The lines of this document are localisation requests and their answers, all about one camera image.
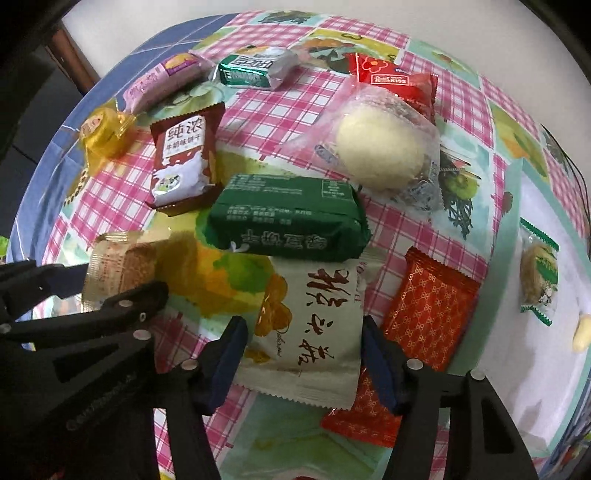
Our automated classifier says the dark green snack packet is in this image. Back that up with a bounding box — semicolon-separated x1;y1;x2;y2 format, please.
205;173;374;264

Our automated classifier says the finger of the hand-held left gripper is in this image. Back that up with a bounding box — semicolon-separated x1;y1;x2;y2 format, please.
0;281;170;344
0;260;88;320

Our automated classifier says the clear brown pastry packet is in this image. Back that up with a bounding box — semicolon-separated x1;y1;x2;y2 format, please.
82;231;176;315

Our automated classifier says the brown wooden frame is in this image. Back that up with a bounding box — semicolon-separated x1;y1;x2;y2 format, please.
44;9;100;95

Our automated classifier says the pink checked fruit-print tablecloth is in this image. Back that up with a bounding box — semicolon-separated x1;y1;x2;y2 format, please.
39;9;591;480

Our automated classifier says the blue plaid cloth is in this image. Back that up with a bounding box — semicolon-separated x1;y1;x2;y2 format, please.
7;23;218;278

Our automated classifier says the green and silver snack packet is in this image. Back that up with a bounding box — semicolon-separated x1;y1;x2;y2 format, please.
213;46;301;90

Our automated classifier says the pink snack packet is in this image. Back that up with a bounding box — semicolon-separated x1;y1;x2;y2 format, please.
122;52;213;114

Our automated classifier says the cream snack packet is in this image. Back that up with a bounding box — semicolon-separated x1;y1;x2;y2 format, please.
233;256;370;411

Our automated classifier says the red snack packet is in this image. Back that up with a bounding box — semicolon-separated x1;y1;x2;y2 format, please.
348;52;439;123

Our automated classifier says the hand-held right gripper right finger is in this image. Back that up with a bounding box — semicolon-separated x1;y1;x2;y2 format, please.
361;316;539;480

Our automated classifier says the pale yellow snack piece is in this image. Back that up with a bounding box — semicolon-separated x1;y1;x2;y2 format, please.
571;314;591;354

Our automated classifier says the yellow wrapped snack pack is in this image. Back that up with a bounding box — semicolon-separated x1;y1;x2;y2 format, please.
78;107;139;160

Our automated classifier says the small green-white wrapped snack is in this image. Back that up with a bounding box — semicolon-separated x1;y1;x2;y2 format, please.
518;217;560;328

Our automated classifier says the dark cabinet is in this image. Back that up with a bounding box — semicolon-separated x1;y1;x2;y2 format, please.
0;41;84;162

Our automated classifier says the orange-red patterned snack packet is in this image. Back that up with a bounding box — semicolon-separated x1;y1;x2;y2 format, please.
321;247;482;448

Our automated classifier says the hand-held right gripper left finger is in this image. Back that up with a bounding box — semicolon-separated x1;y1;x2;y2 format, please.
164;316;250;480

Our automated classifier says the clear-wrapped round pale pastry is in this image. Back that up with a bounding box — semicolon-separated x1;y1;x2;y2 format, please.
277;88;446;210

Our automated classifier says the white tray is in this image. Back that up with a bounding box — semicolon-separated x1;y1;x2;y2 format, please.
496;159;591;462

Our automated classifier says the brown and white biscuit packet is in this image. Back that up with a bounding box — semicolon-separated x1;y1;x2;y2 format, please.
145;102;227;215

